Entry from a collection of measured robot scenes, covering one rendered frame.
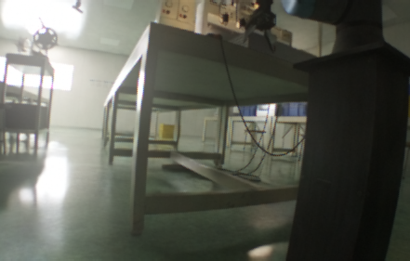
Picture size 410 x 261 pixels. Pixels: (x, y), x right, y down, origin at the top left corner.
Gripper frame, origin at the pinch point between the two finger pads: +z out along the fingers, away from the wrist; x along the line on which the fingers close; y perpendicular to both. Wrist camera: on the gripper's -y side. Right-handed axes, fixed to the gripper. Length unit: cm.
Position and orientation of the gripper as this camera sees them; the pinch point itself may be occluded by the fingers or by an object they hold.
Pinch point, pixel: (258, 48)
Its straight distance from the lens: 101.7
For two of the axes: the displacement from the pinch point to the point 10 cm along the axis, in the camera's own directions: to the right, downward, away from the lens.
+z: -0.9, 10.0, 0.2
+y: 3.5, 0.5, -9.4
